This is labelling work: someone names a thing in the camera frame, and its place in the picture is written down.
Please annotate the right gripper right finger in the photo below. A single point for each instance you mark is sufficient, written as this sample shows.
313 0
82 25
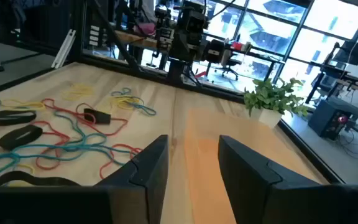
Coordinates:
250 186

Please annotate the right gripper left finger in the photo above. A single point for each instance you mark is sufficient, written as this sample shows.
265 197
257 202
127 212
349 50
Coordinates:
141 186

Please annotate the red rubber band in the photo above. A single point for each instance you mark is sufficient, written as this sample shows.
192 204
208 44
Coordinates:
61 137
118 145
73 115

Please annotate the yellow rubber band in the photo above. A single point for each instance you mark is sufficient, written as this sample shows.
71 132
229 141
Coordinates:
79 90
126 101
30 168
33 105

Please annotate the large black rubber band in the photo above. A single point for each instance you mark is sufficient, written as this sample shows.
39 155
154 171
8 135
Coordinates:
51 181

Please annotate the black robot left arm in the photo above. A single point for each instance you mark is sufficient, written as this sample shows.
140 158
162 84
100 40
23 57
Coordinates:
188 40

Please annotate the orange translucent plastic bin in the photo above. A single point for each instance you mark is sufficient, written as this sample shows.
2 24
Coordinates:
247 130

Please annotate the green plant in white pot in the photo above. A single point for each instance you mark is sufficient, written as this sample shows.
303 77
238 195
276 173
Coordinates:
269 96

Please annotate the black computer tower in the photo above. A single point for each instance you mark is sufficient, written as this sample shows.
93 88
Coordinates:
325 118

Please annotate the black office chair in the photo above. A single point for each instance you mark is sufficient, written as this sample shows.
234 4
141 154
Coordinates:
228 63

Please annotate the wooden workbench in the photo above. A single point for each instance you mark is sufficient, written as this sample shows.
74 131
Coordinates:
129 37

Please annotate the white aluminium profile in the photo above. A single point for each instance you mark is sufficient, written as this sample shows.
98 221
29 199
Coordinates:
63 49

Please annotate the black monitor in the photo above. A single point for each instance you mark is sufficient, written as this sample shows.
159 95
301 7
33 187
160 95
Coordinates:
353 53

